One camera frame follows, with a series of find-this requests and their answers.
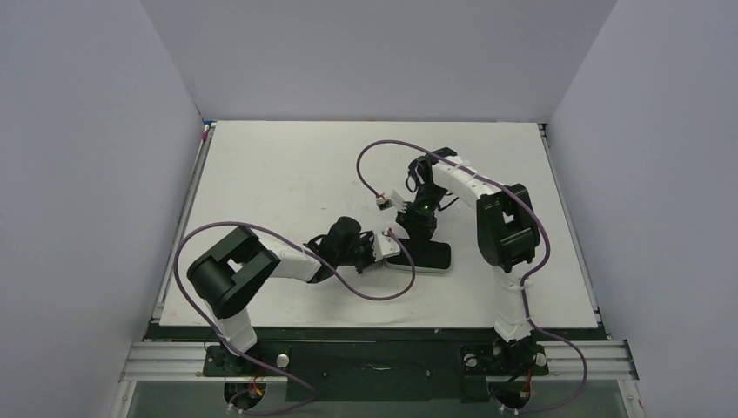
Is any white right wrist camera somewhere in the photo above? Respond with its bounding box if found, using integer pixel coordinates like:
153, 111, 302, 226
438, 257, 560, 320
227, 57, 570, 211
375, 190, 406, 212

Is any aluminium front frame rail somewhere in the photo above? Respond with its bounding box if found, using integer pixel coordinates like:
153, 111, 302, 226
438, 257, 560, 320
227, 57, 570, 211
119, 340, 639, 382

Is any black and lilac folding umbrella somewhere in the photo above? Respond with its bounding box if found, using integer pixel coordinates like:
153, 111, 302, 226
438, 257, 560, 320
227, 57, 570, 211
384, 239, 452, 273

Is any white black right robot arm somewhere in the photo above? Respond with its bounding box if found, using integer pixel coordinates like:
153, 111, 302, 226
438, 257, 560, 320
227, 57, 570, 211
385, 147, 540, 343

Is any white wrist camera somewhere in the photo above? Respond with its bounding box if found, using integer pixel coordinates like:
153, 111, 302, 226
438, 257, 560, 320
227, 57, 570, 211
375, 190, 406, 212
372, 230, 401, 262

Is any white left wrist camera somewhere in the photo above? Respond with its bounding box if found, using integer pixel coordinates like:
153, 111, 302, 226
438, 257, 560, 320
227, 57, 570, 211
372, 230, 401, 262

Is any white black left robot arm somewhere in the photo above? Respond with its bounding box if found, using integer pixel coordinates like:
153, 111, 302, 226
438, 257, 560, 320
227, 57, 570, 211
186, 217, 399, 353

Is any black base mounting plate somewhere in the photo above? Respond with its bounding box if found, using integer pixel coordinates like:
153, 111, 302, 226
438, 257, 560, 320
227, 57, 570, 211
202, 341, 549, 402

